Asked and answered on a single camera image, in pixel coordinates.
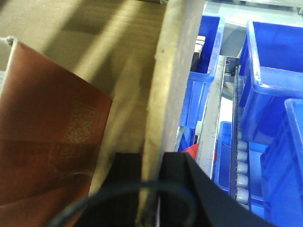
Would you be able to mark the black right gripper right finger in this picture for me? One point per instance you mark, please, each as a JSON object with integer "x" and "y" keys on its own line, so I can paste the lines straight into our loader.
{"x": 213, "y": 207}

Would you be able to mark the blue bin lower right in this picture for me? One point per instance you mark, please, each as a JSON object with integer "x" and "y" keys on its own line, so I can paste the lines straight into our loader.
{"x": 282, "y": 170}

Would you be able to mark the blue bin bottom level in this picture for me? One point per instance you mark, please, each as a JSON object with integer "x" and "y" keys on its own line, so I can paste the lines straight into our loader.
{"x": 222, "y": 167}

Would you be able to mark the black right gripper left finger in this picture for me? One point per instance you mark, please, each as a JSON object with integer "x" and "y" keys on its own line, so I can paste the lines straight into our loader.
{"x": 119, "y": 208}

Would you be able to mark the metal roller rail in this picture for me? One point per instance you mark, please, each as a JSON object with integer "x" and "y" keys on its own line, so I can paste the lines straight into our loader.
{"x": 209, "y": 132}

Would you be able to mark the plain brown cardboard box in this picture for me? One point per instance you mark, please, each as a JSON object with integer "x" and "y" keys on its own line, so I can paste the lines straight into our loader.
{"x": 137, "y": 52}

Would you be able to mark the blue bin left of rail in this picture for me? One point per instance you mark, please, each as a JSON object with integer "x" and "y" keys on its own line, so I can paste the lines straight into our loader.
{"x": 200, "y": 80}

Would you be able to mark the red printed cardboard box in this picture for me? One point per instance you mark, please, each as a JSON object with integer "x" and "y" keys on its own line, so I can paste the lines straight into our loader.
{"x": 52, "y": 124}

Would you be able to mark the blue bin upper right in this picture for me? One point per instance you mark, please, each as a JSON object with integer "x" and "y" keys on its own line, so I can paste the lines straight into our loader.
{"x": 272, "y": 70}

